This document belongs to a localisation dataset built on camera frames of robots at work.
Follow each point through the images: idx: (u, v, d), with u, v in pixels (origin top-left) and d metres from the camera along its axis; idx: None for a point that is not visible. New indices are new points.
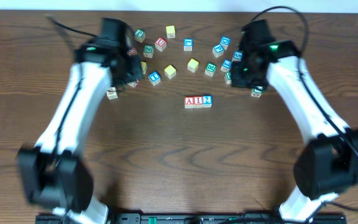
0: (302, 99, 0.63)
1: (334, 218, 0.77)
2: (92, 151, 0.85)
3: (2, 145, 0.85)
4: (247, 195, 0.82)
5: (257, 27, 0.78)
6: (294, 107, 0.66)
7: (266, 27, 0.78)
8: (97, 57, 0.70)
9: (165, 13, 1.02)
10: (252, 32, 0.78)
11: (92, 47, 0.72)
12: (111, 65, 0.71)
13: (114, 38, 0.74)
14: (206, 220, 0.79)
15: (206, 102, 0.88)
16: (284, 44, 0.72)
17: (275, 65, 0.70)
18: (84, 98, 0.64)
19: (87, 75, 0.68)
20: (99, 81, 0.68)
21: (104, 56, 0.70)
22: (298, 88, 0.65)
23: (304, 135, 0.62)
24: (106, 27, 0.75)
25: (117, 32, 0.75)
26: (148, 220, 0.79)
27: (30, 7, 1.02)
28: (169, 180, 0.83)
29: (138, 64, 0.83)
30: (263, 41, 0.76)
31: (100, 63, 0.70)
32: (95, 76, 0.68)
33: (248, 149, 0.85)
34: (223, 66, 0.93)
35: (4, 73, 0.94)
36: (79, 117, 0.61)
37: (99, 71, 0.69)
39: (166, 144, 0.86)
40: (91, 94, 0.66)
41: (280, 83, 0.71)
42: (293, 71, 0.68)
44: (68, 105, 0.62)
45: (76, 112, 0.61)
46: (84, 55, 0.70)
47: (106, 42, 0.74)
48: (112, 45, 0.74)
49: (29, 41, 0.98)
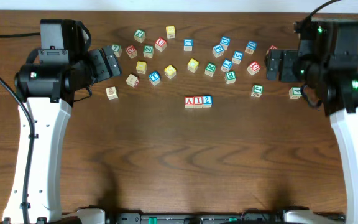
0: None
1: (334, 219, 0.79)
2: (93, 151, 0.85)
3: (1, 145, 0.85)
4: (247, 194, 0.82)
5: (345, 35, 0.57)
6: (351, 178, 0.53)
7: None
8: (47, 83, 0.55)
9: (165, 13, 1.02)
10: (335, 37, 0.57)
11: (36, 73, 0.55)
12: (65, 86, 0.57)
13: (63, 47, 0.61)
14: (206, 220, 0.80)
15: (206, 102, 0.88)
16: None
17: (347, 117, 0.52)
18: (43, 144, 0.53)
19: (40, 116, 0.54)
20: (60, 118, 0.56)
21: (53, 77, 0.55)
22: None
23: (350, 215, 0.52)
24: (50, 33, 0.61)
25: (63, 38, 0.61)
26: (148, 220, 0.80)
27: (30, 7, 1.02)
28: (169, 180, 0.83)
29: (101, 63, 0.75)
30: (345, 58, 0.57)
31: (51, 93, 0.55)
32: (50, 114, 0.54)
33: (248, 149, 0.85)
34: (223, 66, 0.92)
35: (4, 73, 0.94)
36: (45, 167, 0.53)
37: (53, 107, 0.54)
39: (166, 144, 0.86)
40: (53, 136, 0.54)
41: (342, 135, 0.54)
42: None
44: (28, 158, 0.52)
45: (39, 167, 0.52)
46: (29, 85, 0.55)
47: (54, 55, 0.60)
48: (62, 58, 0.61)
49: (29, 41, 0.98)
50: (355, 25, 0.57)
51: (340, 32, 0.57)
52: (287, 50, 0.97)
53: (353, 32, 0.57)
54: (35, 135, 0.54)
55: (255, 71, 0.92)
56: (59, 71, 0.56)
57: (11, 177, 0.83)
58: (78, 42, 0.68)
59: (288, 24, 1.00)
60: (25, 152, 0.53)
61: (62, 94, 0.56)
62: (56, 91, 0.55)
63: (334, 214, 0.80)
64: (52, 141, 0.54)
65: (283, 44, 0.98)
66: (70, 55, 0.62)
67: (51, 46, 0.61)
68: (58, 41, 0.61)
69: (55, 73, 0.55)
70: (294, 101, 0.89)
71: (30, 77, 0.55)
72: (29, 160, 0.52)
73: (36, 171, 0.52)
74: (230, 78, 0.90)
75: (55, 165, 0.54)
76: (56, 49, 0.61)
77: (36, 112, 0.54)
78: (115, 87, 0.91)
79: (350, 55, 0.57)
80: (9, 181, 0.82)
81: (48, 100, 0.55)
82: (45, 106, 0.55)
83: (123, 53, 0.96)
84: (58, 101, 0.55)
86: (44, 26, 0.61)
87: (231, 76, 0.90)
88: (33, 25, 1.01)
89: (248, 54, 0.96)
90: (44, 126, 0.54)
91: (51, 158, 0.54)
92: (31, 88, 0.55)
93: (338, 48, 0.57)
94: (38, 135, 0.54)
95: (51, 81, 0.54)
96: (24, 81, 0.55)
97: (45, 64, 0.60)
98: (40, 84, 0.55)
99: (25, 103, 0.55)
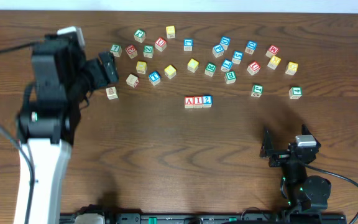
0: None
1: (334, 218, 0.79)
2: (93, 151, 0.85)
3: (1, 146, 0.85)
4: (247, 194, 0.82)
5: (317, 207, 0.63)
6: None
7: (326, 202, 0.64)
8: (48, 127, 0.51)
9: (165, 14, 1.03)
10: (307, 206, 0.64)
11: (35, 116, 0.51)
12: (66, 127, 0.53)
13: (59, 83, 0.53)
14: (206, 220, 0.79)
15: (206, 102, 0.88)
16: None
17: None
18: (43, 189, 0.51)
19: (39, 160, 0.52)
20: (60, 161, 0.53)
21: (54, 121, 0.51)
22: None
23: None
24: (40, 68, 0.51)
25: (57, 71, 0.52)
26: (148, 220, 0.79)
27: (30, 7, 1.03)
28: (169, 180, 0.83)
29: (99, 73, 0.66)
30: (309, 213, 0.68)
31: (52, 137, 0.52)
32: (50, 158, 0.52)
33: (248, 149, 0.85)
34: (223, 66, 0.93)
35: (3, 73, 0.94)
36: (45, 213, 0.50)
37: (52, 150, 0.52)
39: (166, 144, 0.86)
40: (53, 182, 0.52)
41: None
42: None
44: (28, 205, 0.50)
45: (38, 215, 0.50)
46: (29, 127, 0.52)
47: (48, 89, 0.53)
48: (58, 93, 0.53)
49: (30, 41, 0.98)
50: (324, 201, 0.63)
51: (311, 208, 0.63)
52: (287, 50, 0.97)
53: (324, 201, 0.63)
54: (35, 180, 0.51)
55: (255, 71, 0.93)
56: (60, 112, 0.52)
57: (10, 177, 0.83)
58: (73, 60, 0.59)
59: (288, 24, 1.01)
60: (25, 193, 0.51)
61: (63, 135, 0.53)
62: (57, 135, 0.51)
63: (334, 214, 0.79)
64: (52, 185, 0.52)
65: (283, 44, 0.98)
66: (68, 85, 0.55)
67: (45, 81, 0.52)
68: (50, 74, 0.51)
69: (56, 115, 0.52)
70: (293, 101, 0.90)
71: (30, 119, 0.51)
72: (29, 206, 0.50)
73: (35, 219, 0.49)
74: (230, 78, 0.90)
75: (55, 210, 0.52)
76: (53, 85, 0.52)
77: (36, 155, 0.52)
78: (115, 87, 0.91)
79: (315, 213, 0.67)
80: (8, 181, 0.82)
81: (47, 143, 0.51)
82: (45, 149, 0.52)
83: (123, 53, 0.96)
84: (59, 144, 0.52)
86: (35, 61, 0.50)
87: (231, 76, 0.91)
88: (33, 24, 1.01)
89: (248, 54, 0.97)
90: (44, 171, 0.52)
91: (51, 205, 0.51)
92: (32, 130, 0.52)
93: (306, 211, 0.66)
94: (38, 180, 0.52)
95: (52, 124, 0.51)
96: (25, 124, 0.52)
97: (42, 101, 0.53)
98: (41, 126, 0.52)
99: (25, 146, 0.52)
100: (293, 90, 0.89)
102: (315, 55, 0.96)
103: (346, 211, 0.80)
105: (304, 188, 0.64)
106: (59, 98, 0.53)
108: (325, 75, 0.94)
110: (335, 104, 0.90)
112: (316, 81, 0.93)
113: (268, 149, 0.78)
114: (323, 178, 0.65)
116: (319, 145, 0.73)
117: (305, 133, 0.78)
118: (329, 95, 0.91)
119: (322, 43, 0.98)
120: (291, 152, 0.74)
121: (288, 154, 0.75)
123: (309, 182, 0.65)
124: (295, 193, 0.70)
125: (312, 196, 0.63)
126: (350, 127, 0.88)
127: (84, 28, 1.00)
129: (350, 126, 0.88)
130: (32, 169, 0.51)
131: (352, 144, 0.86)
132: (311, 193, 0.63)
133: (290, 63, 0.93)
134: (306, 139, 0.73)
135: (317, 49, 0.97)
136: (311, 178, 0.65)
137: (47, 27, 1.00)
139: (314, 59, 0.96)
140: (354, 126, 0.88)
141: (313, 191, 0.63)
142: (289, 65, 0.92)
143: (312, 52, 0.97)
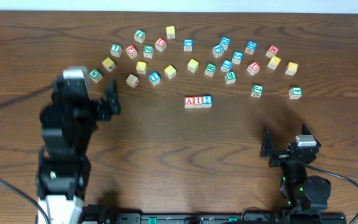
0: None
1: (335, 218, 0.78)
2: (92, 151, 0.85)
3: (1, 146, 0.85)
4: (247, 194, 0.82)
5: (317, 208, 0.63)
6: None
7: (326, 203, 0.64)
8: (64, 186, 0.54)
9: (165, 14, 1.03)
10: (307, 206, 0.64)
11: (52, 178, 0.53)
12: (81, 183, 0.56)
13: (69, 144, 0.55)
14: (206, 220, 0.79)
15: (206, 102, 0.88)
16: None
17: None
18: None
19: (55, 215, 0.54)
20: (75, 213, 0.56)
21: (70, 179, 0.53)
22: None
23: None
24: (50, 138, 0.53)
25: (66, 135, 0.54)
26: (148, 220, 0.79)
27: (30, 7, 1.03)
28: (169, 180, 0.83)
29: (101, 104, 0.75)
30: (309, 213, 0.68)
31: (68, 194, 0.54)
32: (65, 212, 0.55)
33: (248, 149, 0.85)
34: (223, 66, 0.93)
35: (3, 73, 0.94)
36: None
37: (68, 205, 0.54)
39: (166, 144, 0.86)
40: None
41: None
42: None
44: None
45: None
46: (47, 186, 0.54)
47: (59, 150, 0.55)
48: (68, 155, 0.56)
49: (30, 42, 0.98)
50: (324, 201, 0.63)
51: (311, 208, 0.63)
52: (287, 50, 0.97)
53: (324, 201, 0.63)
54: None
55: (255, 71, 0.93)
56: (74, 170, 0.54)
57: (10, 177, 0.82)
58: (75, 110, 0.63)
59: (288, 24, 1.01)
60: None
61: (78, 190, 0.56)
62: (73, 191, 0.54)
63: (334, 214, 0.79)
64: None
65: (282, 44, 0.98)
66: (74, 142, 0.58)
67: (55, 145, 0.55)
68: (61, 143, 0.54)
69: (71, 173, 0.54)
70: (293, 101, 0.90)
71: (50, 177, 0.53)
72: None
73: None
74: (230, 78, 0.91)
75: None
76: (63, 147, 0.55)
77: (52, 210, 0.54)
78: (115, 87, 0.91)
79: (315, 213, 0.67)
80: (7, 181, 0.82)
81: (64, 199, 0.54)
82: (61, 205, 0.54)
83: (123, 53, 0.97)
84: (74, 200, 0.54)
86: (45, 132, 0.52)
87: (230, 76, 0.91)
88: (33, 25, 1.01)
89: (248, 54, 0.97)
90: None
91: None
92: (50, 188, 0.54)
93: (306, 211, 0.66)
94: None
95: (68, 182, 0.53)
96: (45, 182, 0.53)
97: (56, 158, 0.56)
98: (58, 185, 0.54)
99: (43, 202, 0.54)
100: (293, 90, 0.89)
102: (315, 55, 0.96)
103: (346, 211, 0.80)
105: (305, 188, 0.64)
106: (71, 156, 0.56)
108: (325, 75, 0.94)
110: (335, 104, 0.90)
112: (316, 81, 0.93)
113: (268, 149, 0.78)
114: (323, 178, 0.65)
116: (319, 145, 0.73)
117: (305, 133, 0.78)
118: (329, 95, 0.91)
119: (322, 43, 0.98)
120: (291, 152, 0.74)
121: (288, 154, 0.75)
123: (309, 181, 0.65)
124: (295, 193, 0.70)
125: (312, 196, 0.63)
126: (350, 127, 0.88)
127: (84, 28, 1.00)
129: (350, 126, 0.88)
130: (48, 223, 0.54)
131: (352, 144, 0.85)
132: (311, 193, 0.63)
133: (290, 63, 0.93)
134: (306, 139, 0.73)
135: (317, 49, 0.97)
136: (311, 178, 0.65)
137: (47, 27, 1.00)
139: (314, 59, 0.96)
140: (354, 126, 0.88)
141: (313, 191, 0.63)
142: (289, 65, 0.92)
143: (312, 52, 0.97)
